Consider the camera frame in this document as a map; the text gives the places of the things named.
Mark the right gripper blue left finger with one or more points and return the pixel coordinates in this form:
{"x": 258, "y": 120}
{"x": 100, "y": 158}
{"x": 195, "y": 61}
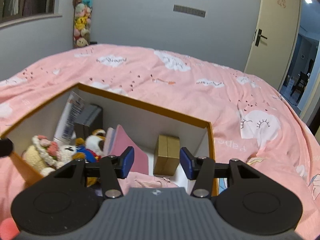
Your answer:
{"x": 112, "y": 166}

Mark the dark grey small box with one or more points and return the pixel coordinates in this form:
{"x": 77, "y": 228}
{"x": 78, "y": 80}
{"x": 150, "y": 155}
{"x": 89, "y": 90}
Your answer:
{"x": 89, "y": 120}

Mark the dark chair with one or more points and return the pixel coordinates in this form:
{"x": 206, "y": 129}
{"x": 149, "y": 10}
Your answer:
{"x": 300, "y": 85}

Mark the orange white storage box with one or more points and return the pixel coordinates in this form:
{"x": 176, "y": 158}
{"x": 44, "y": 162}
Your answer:
{"x": 143, "y": 123}

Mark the brown white plush dog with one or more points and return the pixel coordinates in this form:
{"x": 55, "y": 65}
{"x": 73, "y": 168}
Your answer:
{"x": 91, "y": 148}

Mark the black door handle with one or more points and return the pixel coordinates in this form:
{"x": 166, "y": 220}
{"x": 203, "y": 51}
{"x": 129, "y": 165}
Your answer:
{"x": 260, "y": 38}

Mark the cream door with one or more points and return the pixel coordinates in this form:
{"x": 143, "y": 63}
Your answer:
{"x": 279, "y": 20}

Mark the dark window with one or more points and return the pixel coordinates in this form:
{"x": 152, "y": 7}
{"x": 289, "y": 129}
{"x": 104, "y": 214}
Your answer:
{"x": 14, "y": 12}

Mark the Vaseline lotion tube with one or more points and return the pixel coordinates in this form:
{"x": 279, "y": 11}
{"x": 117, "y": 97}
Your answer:
{"x": 65, "y": 127}

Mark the pink fabric pouch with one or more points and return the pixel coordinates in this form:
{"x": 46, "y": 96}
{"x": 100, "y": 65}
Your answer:
{"x": 133, "y": 170}

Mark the grey wall switch panel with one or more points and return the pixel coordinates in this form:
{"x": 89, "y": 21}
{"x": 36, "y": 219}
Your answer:
{"x": 189, "y": 11}

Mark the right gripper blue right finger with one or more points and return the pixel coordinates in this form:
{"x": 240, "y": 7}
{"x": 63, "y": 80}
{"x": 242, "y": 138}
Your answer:
{"x": 193, "y": 166}

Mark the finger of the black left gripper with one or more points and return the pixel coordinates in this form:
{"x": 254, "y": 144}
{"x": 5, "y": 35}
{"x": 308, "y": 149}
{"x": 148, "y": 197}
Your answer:
{"x": 6, "y": 147}

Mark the stuffed toy column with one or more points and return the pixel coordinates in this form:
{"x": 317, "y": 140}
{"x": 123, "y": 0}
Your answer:
{"x": 82, "y": 23}

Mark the gold cardboard box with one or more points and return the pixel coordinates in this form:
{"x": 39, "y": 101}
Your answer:
{"x": 166, "y": 155}

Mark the white crochet flower doll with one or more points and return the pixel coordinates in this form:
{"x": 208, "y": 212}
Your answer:
{"x": 47, "y": 156}

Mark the pink cloud print bedsheet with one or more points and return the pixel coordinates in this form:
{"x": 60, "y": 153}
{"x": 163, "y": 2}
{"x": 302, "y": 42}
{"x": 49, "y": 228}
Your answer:
{"x": 251, "y": 120}

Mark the person's left hand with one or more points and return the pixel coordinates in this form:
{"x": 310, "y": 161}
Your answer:
{"x": 8, "y": 229}

